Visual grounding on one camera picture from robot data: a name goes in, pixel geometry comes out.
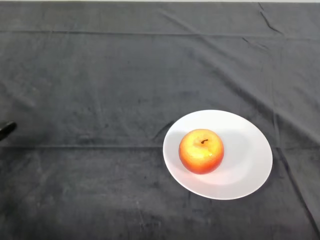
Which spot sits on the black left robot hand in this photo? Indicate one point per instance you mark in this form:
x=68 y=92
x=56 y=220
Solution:
x=7 y=128

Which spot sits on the red yellow apple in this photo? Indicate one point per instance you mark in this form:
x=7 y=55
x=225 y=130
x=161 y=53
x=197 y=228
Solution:
x=201 y=151

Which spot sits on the white round plate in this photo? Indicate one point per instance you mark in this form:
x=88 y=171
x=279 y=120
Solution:
x=245 y=170

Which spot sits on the black cloth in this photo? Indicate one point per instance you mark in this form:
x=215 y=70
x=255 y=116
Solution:
x=125 y=87

